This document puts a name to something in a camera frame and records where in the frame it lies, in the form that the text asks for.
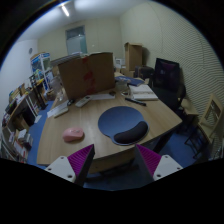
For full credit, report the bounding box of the wooden chair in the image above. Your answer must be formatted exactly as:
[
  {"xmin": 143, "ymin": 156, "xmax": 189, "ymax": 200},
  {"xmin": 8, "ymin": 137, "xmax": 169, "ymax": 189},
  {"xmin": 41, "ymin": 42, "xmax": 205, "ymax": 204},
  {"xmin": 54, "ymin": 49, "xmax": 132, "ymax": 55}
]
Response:
[{"xmin": 184, "ymin": 93, "xmax": 224, "ymax": 159}]

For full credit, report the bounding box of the tall cardboard box background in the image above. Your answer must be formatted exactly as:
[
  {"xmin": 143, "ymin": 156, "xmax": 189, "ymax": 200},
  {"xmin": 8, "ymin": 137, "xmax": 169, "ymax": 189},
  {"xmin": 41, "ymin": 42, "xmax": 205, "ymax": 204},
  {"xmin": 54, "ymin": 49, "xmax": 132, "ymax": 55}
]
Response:
[{"xmin": 124, "ymin": 42, "xmax": 142, "ymax": 71}]

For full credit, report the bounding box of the large brown cardboard box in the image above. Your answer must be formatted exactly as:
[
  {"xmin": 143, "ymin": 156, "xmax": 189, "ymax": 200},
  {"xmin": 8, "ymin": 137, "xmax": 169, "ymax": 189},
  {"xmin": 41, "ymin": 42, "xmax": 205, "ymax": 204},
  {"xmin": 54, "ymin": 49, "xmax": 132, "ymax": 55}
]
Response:
[{"xmin": 58, "ymin": 52, "xmax": 115, "ymax": 99}]

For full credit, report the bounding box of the black office chair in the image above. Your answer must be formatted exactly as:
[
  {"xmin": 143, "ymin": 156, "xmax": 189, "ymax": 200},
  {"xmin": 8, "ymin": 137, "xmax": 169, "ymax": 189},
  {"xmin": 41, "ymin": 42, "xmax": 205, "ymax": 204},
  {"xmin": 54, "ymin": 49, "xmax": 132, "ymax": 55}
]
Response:
[{"xmin": 152, "ymin": 58, "xmax": 186, "ymax": 112}]

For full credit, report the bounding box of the white paper stack left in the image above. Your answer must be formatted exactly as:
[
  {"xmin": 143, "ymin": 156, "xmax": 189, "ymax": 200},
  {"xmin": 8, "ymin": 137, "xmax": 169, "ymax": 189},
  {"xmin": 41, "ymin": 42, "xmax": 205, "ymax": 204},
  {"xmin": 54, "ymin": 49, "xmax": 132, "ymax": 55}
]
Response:
[{"xmin": 47, "ymin": 101, "xmax": 68, "ymax": 118}]

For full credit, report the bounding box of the blue mouse pad wrist rest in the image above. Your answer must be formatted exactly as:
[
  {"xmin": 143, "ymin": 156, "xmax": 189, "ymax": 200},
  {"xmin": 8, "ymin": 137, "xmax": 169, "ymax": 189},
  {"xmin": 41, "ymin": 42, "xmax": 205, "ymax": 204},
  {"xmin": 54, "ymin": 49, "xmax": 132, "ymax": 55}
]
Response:
[{"xmin": 98, "ymin": 106, "xmax": 149, "ymax": 145}]

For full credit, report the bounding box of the black pen-like remote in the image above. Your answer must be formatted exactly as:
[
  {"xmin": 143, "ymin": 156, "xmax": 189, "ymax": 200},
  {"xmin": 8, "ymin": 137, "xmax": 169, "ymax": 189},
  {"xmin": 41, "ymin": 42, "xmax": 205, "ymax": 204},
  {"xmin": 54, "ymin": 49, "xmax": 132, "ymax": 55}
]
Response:
[{"xmin": 125, "ymin": 97, "xmax": 147, "ymax": 106}]

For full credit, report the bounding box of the open white notebook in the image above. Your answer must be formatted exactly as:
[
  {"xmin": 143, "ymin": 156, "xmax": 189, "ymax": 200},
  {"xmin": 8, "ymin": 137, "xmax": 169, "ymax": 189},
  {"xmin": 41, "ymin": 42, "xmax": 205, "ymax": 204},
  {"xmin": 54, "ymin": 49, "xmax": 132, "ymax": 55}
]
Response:
[{"xmin": 129, "ymin": 84, "xmax": 158, "ymax": 101}]

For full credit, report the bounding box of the blue book on table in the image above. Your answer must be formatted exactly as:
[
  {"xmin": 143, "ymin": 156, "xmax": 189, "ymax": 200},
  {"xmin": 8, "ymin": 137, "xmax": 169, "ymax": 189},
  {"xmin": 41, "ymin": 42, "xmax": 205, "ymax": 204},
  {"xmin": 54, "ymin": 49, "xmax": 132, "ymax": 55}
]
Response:
[{"xmin": 115, "ymin": 76, "xmax": 144, "ymax": 87}]

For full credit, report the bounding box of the white remote control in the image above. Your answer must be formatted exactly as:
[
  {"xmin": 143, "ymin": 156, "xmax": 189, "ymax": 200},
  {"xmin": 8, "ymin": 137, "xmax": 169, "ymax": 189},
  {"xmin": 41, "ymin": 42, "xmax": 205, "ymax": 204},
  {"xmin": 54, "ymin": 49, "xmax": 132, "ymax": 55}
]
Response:
[{"xmin": 75, "ymin": 96, "xmax": 91, "ymax": 108}]

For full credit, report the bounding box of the pink computer mouse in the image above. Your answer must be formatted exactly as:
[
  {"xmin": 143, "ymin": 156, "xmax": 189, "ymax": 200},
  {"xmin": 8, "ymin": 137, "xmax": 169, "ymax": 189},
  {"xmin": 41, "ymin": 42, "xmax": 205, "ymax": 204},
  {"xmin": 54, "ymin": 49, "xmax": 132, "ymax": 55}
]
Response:
[{"xmin": 62, "ymin": 127, "xmax": 84, "ymax": 142}]

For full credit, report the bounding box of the cluttered shelf unit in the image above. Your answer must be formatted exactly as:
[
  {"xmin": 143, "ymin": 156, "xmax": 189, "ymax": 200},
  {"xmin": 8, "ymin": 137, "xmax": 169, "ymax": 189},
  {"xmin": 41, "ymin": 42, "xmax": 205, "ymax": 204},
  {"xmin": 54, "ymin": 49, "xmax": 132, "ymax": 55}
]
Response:
[{"xmin": 0, "ymin": 80, "xmax": 46, "ymax": 163}]

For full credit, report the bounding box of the ceiling light tube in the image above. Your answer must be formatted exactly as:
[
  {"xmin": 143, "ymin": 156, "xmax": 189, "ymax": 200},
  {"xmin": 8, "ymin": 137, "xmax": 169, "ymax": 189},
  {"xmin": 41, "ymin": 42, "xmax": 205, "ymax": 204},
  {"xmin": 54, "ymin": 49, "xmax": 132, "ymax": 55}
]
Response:
[{"xmin": 61, "ymin": 4, "xmax": 70, "ymax": 17}]

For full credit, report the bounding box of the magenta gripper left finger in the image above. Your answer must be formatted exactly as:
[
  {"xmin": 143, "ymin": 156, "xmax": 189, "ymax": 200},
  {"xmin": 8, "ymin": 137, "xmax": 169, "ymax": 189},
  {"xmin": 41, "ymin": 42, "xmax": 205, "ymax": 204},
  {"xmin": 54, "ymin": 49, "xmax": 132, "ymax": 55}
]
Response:
[{"xmin": 46, "ymin": 144, "xmax": 95, "ymax": 186}]

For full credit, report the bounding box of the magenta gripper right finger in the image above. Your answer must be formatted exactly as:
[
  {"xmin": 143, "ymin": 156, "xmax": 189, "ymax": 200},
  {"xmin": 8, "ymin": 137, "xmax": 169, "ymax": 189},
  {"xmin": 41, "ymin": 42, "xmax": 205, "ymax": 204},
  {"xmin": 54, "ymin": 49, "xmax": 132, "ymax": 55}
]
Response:
[{"xmin": 135, "ymin": 144, "xmax": 182, "ymax": 181}]

